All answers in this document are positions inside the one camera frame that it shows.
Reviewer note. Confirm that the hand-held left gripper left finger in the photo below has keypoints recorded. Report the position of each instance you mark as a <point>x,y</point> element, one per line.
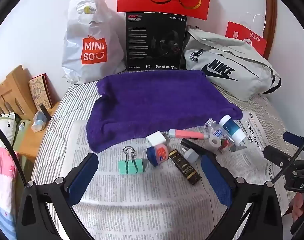
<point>82,177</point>

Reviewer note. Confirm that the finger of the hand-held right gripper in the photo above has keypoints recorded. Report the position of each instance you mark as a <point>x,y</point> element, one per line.
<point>277,155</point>
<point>293,137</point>

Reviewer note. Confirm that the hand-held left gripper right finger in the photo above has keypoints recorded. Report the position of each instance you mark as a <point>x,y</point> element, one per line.
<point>217,180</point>

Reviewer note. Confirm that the small grey white bottle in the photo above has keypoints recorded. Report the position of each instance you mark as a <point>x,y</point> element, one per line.
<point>192,156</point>

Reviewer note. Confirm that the white tape roll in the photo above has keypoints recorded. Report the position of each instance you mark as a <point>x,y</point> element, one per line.
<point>214,143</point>

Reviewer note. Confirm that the green binder clip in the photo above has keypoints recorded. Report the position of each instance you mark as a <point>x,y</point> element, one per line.
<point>130,167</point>

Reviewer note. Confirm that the clear plastic bottle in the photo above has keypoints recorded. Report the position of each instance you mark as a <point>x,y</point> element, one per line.
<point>214,130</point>

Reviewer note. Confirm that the white blue cream jar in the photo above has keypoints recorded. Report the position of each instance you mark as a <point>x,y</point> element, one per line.
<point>232,128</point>

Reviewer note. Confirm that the small blue jar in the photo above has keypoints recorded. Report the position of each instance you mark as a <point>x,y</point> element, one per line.
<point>157,155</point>

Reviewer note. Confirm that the white charger plug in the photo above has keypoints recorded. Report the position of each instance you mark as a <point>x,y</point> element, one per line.
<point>155,138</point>

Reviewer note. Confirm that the person's right hand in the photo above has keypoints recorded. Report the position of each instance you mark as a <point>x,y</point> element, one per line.
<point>298,206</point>

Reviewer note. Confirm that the long black box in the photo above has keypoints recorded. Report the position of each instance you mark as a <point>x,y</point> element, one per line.
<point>192,143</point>

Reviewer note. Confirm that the pink pen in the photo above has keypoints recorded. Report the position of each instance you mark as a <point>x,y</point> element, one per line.
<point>187,133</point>

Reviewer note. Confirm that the wooden nightstand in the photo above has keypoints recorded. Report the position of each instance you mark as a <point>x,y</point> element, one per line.
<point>29,145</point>

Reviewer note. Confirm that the newspaper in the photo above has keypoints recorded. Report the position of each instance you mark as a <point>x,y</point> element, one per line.
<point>142,205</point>

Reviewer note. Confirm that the light blue crumpled packet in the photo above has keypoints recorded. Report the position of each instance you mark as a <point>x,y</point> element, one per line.
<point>39,123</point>

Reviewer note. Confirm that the small black box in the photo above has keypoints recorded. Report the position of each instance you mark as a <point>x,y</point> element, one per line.
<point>45,113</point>

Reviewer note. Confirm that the pink star print cloth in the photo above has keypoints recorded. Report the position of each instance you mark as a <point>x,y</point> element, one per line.
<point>2,175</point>

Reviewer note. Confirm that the white spotted plush toy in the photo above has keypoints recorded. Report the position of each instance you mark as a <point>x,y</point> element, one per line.
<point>4,127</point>

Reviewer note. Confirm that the brown patterned notebook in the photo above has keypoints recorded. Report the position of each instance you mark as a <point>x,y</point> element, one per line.
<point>40,92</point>

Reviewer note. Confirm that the grey sling bag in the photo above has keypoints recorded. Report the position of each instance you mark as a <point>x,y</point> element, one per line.
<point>242,55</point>

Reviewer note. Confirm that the purple towel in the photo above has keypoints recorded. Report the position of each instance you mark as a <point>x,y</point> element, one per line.
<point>154,100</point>

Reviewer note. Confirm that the wooden headboard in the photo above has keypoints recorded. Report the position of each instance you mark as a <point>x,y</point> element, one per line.
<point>14,85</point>

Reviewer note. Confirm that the red paper bag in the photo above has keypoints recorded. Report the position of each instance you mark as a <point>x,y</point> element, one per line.
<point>242,33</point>

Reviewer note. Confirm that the white plastic shopping bag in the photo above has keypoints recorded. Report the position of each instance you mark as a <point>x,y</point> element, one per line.
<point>74,55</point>

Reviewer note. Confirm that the black headphone box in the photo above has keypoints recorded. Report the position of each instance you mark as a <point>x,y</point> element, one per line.
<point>142,42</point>

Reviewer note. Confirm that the red gift box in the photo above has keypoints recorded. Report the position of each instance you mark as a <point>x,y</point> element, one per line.
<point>132,2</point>

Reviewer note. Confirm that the wooden door frame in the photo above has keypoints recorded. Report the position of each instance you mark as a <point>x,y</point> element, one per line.
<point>270,17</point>

